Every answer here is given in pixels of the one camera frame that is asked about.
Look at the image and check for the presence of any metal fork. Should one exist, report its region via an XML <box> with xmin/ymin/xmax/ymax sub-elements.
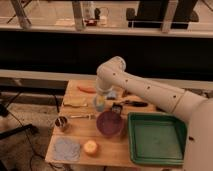
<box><xmin>68</xmin><ymin>114</ymin><xmax>95</xmax><ymax>119</ymax></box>

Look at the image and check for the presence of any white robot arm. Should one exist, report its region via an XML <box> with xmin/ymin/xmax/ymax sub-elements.
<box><xmin>96</xmin><ymin>56</ymin><xmax>213</xmax><ymax>171</ymax></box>

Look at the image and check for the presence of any blue cup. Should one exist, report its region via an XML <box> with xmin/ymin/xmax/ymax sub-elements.
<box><xmin>93</xmin><ymin>101</ymin><xmax>105</xmax><ymax>112</ymax></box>

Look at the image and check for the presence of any green plastic tray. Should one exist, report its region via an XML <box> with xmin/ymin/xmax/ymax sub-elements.
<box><xmin>127</xmin><ymin>113</ymin><xmax>187</xmax><ymax>167</ymax></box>

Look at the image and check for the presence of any purple bowl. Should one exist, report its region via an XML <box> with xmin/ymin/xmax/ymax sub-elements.
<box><xmin>96</xmin><ymin>111</ymin><xmax>125</xmax><ymax>137</ymax></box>

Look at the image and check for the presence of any blue cloth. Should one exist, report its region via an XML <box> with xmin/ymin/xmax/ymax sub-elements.
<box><xmin>53</xmin><ymin>138</ymin><xmax>81</xmax><ymax>161</ymax></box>

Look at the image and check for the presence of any yellow round fruit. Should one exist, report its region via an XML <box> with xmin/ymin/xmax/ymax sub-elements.
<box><xmin>83</xmin><ymin>140</ymin><xmax>98</xmax><ymax>155</ymax></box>

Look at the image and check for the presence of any yellow banana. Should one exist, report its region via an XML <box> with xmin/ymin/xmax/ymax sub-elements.
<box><xmin>63</xmin><ymin>97</ymin><xmax>88</xmax><ymax>108</ymax></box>

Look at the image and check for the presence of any small black box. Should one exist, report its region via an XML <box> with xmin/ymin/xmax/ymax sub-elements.
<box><xmin>111</xmin><ymin>103</ymin><xmax>123</xmax><ymax>114</ymax></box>

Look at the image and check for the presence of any bunch of dark grapes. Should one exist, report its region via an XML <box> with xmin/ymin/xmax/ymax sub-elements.
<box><xmin>121</xmin><ymin>90</ymin><xmax>130</xmax><ymax>97</ymax></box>

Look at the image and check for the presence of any blue sponge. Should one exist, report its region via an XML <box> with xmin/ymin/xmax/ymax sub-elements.
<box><xmin>106</xmin><ymin>91</ymin><xmax>117</xmax><ymax>100</ymax></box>

